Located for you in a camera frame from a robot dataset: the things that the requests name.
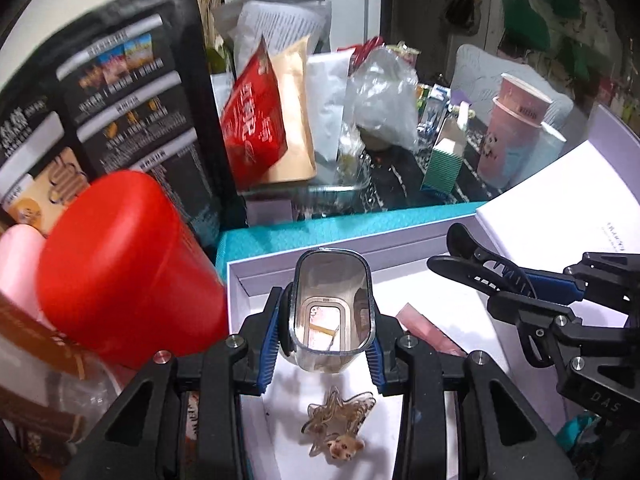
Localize white printed paper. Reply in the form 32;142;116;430
235;0;331;61

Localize green hanging bag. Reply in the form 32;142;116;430
500;0;551;51

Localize pink rectangular box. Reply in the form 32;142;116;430
395;302;468;358

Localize dark hanging bag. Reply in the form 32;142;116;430
442;0;483;36

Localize pink paper cup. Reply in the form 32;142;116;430
500;72;555;121
475;97;546;191

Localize green striped white carton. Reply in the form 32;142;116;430
420;120;468;198

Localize white gift box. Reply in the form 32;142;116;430
215;105;640;480

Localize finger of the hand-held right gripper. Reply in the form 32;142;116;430
522;252;640;328
487;297;640;386

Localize small animal keychain charm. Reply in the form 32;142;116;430
300;385;376;466

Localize clear plastic bag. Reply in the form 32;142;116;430
345;42;421;153

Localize white pouch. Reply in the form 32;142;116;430
305;45;363;163

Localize plastic basket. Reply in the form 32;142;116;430
237;155;381;223

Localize red canister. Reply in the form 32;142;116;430
36;170;231;371

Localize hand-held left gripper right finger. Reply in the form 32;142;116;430
365;310;581;480

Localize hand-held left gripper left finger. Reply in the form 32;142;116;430
62;287;286;480

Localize red packet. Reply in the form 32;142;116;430
220;35;290;188

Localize black hair claw clip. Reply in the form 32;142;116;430
427;222;538;301

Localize large black printed bag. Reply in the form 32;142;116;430
0;0;236;241

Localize beige kraft pouch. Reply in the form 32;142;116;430
260;35;318;183

